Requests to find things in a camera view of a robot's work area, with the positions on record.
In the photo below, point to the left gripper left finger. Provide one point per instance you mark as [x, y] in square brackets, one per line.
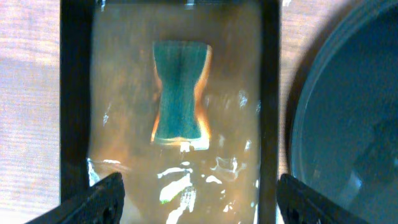
[102, 203]

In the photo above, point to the round black tray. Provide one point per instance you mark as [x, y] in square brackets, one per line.
[344, 135]

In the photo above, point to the orange green sponge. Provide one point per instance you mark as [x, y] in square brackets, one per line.
[181, 71]

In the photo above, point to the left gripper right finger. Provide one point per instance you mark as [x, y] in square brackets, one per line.
[299, 204]

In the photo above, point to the rectangular black water tray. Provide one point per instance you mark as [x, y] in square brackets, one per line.
[110, 100]

